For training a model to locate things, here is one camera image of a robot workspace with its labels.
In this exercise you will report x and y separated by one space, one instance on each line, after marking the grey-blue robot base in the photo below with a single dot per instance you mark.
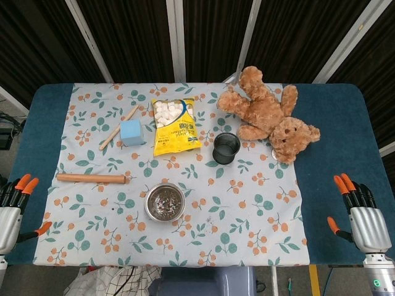
200 282

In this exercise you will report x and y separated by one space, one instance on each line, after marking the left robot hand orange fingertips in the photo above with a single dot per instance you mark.
9 225

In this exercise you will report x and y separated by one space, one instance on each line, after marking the black equipment box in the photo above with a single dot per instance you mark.
4 138

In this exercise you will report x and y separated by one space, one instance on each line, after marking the thin wooden stick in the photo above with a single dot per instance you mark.
112 134

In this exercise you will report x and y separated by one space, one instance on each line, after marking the light blue foam cube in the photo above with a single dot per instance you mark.
132 132

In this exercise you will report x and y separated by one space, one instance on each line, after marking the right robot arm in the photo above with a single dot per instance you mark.
381 274

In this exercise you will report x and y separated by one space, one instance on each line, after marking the stainless steel bowl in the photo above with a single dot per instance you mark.
154 216

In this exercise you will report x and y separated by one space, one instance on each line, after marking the wooden rolling pin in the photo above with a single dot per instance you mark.
92 179

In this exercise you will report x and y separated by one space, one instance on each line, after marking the checkered cloth bag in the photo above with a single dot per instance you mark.
123 282

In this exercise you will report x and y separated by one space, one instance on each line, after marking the floral print tablecloth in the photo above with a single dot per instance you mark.
247 216

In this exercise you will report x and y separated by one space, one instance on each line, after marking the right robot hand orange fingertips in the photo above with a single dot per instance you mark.
368 228

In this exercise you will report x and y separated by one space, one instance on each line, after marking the dark blue table cover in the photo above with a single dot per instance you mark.
336 129

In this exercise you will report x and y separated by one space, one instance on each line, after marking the black mesh pen cup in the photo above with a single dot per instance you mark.
226 151

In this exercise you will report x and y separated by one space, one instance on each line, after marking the white partition post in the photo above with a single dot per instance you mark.
177 40
348 40
89 40
245 37

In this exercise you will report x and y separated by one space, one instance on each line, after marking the white table leg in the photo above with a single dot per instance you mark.
274 282

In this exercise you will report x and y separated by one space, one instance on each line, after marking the yellow marshmallow bag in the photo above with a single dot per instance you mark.
176 135

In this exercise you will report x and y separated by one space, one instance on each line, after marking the brown teddy bear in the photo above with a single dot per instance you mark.
265 111

